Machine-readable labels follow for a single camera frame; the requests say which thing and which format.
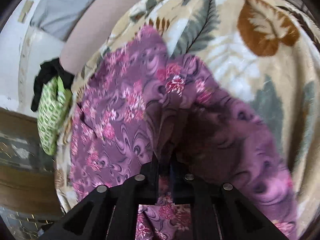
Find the green patterned pillow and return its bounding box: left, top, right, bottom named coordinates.
left=37, top=76, right=72, bottom=155

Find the pink bolster cushion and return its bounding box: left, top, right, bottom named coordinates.
left=60, top=0, right=140, bottom=75

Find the black cloth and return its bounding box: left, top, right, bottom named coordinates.
left=30, top=57, right=74, bottom=112

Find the brown wooden furniture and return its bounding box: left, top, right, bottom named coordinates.
left=1, top=109, right=62, bottom=216

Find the light grey pillow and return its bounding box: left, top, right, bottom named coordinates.
left=30, top=0, right=95, bottom=42

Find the purple floral garment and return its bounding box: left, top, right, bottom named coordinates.
left=69, top=26, right=297, bottom=239

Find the beige leaf-pattern blanket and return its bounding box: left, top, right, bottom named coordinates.
left=55, top=0, right=319, bottom=239

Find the white bed headboard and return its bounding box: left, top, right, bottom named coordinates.
left=0, top=0, right=65, bottom=118

